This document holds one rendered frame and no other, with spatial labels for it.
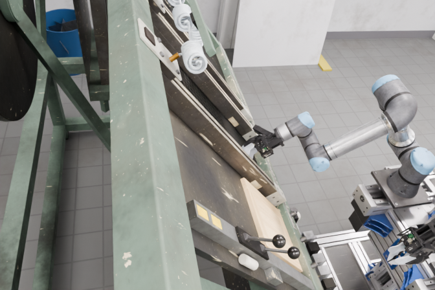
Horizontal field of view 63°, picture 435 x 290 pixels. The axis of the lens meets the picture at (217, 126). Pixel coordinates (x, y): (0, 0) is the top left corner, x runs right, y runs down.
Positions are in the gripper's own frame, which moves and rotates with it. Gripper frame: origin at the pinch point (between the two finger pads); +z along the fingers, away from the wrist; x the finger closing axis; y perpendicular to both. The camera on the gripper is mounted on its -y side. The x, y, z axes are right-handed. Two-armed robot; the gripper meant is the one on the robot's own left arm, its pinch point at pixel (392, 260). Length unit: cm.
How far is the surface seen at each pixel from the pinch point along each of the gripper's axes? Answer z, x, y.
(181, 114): 10, -50, 67
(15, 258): 113, -47, 92
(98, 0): 26, -137, 92
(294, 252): 9.7, -3.9, 35.2
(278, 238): 4.6, -4.5, 46.3
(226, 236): 11, -7, 59
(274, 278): 25.4, -3.6, 29.5
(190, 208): 5, -10, 73
